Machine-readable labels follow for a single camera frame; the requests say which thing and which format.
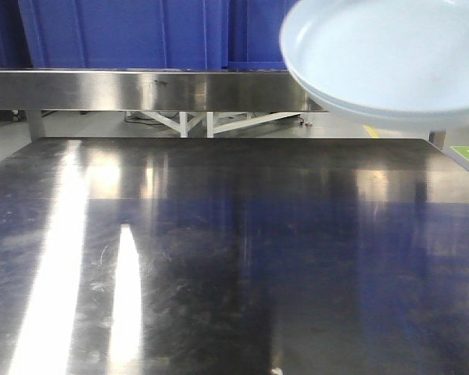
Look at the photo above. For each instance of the large blue plastic crate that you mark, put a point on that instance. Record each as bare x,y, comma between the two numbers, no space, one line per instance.
160,35

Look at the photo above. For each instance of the steel shelf post right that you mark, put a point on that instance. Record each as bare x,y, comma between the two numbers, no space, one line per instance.
437,138

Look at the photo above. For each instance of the light blue plate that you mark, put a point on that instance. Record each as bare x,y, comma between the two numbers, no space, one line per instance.
401,55
430,120

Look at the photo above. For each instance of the white metal frame background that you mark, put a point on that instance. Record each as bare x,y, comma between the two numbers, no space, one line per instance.
215,122

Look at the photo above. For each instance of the steel shelf post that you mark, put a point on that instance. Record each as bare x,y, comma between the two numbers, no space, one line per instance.
437,138
35,124

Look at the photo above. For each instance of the steel shelf post left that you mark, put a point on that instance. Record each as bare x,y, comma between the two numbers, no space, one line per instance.
35,124

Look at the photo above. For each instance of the blue crate, centre right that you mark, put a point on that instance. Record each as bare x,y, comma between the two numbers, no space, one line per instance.
253,34

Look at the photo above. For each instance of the blue crate, far left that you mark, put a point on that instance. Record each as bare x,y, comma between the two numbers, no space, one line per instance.
14,52

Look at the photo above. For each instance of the stainless steel shelf rail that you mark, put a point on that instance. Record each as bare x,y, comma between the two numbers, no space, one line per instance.
153,90

